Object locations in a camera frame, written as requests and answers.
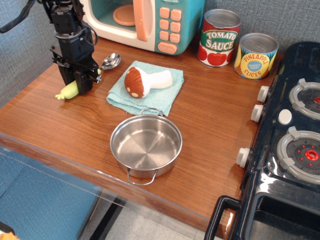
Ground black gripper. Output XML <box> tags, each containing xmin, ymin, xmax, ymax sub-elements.
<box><xmin>50</xmin><ymin>26</ymin><xmax>99</xmax><ymax>95</ymax></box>

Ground yellow handled metal spoon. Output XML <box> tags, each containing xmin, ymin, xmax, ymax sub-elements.
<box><xmin>55</xmin><ymin>53</ymin><xmax>121</xmax><ymax>100</ymax></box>

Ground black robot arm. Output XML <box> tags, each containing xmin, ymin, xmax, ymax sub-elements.
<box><xmin>41</xmin><ymin>0</ymin><xmax>101</xmax><ymax>95</ymax></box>

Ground light blue rag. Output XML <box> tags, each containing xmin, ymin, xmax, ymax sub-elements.
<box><xmin>106</xmin><ymin>60</ymin><xmax>184</xmax><ymax>117</ymax></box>

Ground plush brown mushroom toy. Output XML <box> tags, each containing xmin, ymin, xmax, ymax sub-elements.
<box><xmin>124</xmin><ymin>67</ymin><xmax>173</xmax><ymax>99</ymax></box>

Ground small steel pan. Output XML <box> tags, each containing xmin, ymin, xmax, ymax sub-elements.
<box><xmin>109</xmin><ymin>108</ymin><xmax>183</xmax><ymax>186</ymax></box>

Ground teal toy microwave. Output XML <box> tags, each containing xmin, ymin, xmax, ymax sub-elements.
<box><xmin>81</xmin><ymin>0</ymin><xmax>205</xmax><ymax>56</ymax></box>

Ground tomato sauce can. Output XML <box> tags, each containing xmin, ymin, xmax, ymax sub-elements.
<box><xmin>197</xmin><ymin>8</ymin><xmax>242</xmax><ymax>67</ymax></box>

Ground pineapple slices can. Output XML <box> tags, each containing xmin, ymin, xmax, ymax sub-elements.
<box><xmin>234</xmin><ymin>32</ymin><xmax>279</xmax><ymax>80</ymax></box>

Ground white stove knob middle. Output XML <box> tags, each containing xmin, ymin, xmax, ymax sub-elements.
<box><xmin>250</xmin><ymin>104</ymin><xmax>264</xmax><ymax>123</ymax></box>

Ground white stove knob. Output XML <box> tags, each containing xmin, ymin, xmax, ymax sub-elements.
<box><xmin>257</xmin><ymin>85</ymin><xmax>270</xmax><ymax>103</ymax></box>
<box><xmin>236</xmin><ymin>147</ymin><xmax>251</xmax><ymax>168</ymax></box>
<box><xmin>250</xmin><ymin>104</ymin><xmax>264</xmax><ymax>123</ymax></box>

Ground white stove knob lower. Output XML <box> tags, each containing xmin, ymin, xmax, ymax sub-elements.
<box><xmin>236</xmin><ymin>147</ymin><xmax>251</xmax><ymax>168</ymax></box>

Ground white stove knob upper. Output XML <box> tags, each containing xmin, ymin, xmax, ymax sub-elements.
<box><xmin>257</xmin><ymin>85</ymin><xmax>270</xmax><ymax>103</ymax></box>

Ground black toy stove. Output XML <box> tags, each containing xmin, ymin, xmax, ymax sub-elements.
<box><xmin>205</xmin><ymin>41</ymin><xmax>320</xmax><ymax>240</ymax></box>

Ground black braided cable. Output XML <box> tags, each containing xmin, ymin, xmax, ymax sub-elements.
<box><xmin>0</xmin><ymin>0</ymin><xmax>36</xmax><ymax>34</ymax></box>

